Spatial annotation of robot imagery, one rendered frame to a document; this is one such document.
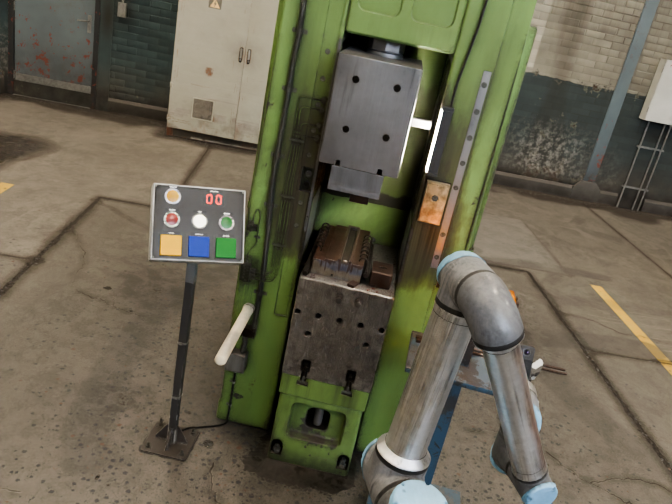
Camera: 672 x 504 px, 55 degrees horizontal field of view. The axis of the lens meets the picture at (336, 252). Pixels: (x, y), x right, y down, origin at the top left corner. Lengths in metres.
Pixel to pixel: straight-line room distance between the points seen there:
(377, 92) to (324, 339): 0.99
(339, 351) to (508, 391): 1.20
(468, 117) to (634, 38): 6.68
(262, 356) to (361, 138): 1.12
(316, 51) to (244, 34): 5.16
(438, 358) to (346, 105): 1.11
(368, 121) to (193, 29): 5.51
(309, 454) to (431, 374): 1.42
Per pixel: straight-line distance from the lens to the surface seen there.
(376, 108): 2.36
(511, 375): 1.52
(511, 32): 2.50
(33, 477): 2.91
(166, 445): 2.98
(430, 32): 2.47
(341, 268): 2.54
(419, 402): 1.65
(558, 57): 8.77
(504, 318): 1.43
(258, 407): 3.09
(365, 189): 2.42
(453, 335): 1.56
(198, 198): 2.43
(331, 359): 2.66
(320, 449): 2.93
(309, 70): 2.51
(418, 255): 2.65
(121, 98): 8.70
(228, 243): 2.42
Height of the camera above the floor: 1.96
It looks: 22 degrees down
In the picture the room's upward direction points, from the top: 12 degrees clockwise
